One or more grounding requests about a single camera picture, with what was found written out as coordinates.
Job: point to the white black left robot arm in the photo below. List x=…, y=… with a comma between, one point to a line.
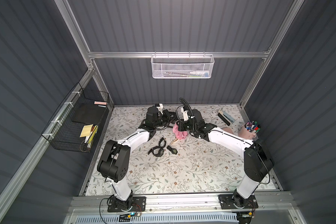
x=114, y=161

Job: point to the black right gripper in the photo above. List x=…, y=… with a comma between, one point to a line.
x=181, y=124

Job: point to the pink cloth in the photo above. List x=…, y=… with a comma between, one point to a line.
x=180, y=135

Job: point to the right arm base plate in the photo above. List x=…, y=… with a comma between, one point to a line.
x=235, y=201

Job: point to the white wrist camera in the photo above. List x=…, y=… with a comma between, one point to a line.
x=184, y=111
x=159, y=107

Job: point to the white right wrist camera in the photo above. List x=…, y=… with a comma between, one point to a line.
x=184, y=111

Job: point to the black notebook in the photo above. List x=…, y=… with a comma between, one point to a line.
x=88, y=114

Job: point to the pink pen cup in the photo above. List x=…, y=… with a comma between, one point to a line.
x=245, y=134

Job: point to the green dial watch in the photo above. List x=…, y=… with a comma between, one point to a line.
x=172, y=150

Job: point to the white wire basket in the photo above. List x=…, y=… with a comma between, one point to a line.
x=182, y=66

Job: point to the black wire basket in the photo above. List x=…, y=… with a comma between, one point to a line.
x=63, y=134

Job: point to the pink case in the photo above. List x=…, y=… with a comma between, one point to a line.
x=228, y=130

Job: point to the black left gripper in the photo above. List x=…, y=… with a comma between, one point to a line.
x=167, y=115

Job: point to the yellow sticky note pad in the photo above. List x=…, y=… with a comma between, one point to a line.
x=86, y=131

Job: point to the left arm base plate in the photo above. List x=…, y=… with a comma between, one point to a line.
x=132, y=204

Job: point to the coloured markers bunch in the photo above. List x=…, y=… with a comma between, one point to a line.
x=252, y=126

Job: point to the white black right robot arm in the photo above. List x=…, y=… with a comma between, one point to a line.
x=257, y=164

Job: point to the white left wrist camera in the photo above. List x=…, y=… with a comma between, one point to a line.
x=159, y=107

